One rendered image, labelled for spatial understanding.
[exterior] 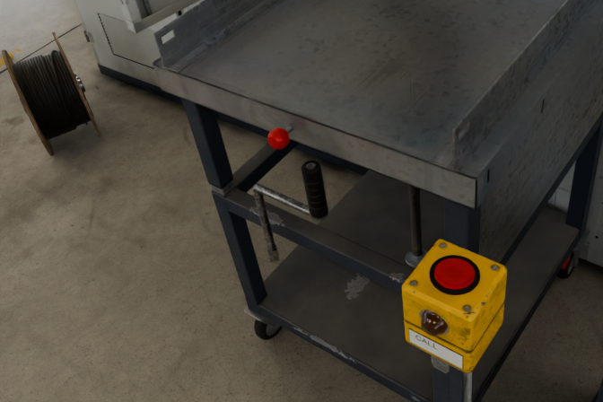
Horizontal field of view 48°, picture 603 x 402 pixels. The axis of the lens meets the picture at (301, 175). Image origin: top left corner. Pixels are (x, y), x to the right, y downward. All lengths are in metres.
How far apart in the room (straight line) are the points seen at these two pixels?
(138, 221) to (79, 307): 0.34
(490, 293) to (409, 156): 0.29
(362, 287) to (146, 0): 0.81
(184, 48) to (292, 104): 0.27
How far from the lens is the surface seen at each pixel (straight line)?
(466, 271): 0.70
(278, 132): 1.01
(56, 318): 2.05
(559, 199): 1.82
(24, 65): 2.52
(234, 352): 1.79
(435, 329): 0.69
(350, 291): 1.63
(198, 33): 1.24
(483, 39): 1.15
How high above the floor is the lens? 1.44
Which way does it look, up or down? 41 degrees down
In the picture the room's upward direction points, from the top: 11 degrees counter-clockwise
